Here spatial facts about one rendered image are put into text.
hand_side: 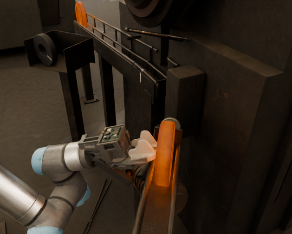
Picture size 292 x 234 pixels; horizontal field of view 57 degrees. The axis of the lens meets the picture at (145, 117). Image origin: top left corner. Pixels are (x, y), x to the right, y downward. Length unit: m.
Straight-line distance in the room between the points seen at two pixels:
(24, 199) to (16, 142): 1.31
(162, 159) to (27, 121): 1.68
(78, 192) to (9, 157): 1.15
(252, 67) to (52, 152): 0.55
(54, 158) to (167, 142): 0.30
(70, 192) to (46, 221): 0.10
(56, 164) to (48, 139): 1.22
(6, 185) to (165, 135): 0.37
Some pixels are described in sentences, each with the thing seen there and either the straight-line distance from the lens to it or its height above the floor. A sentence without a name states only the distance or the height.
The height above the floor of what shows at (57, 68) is 0.60.
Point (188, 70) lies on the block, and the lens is 0.85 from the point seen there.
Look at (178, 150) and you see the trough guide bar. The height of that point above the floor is 0.68.
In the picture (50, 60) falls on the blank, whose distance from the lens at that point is 1.42.
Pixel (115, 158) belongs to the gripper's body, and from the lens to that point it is 0.67.
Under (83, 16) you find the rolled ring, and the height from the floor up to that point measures 0.69.
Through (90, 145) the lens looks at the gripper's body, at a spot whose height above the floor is 0.72.
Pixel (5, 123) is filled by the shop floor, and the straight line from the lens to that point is 2.22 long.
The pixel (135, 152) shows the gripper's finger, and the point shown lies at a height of 0.72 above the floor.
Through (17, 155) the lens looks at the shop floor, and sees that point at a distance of 1.88.
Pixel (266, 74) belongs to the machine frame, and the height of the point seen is 0.87.
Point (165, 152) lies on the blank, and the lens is 0.58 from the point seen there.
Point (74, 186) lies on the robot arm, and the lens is 0.78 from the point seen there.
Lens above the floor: 1.14
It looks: 34 degrees down
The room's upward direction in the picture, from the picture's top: straight up
